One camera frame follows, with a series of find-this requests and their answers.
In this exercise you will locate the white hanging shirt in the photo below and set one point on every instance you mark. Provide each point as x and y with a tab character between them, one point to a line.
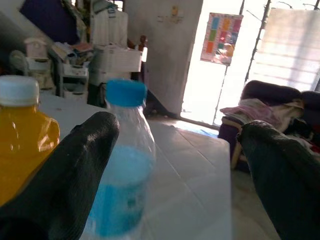
110	28

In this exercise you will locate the cluttered white shelf rack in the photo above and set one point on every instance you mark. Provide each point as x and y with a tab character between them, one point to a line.
73	71

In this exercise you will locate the pink toy house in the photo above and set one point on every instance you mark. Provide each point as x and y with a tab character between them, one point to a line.
36	48

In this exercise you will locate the dark blue board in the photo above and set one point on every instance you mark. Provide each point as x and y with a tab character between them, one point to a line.
50	20

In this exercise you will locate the orange juice bottle white cap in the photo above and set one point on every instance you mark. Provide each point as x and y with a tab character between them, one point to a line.
22	135

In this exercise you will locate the dark armchair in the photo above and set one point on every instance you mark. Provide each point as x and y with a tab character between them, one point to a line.
270	91

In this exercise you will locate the colourful grid poster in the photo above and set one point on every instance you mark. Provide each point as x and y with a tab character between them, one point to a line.
221	37

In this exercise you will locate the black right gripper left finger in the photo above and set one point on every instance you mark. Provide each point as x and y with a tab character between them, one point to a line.
62	180

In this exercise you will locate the white curtain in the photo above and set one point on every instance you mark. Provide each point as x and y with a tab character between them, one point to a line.
287	50

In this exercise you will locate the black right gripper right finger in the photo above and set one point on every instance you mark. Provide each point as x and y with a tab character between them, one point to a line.
287	180

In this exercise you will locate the blue cap water bottle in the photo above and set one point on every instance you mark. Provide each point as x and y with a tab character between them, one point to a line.
127	165

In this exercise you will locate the pink cloth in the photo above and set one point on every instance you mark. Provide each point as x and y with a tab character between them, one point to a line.
255	110

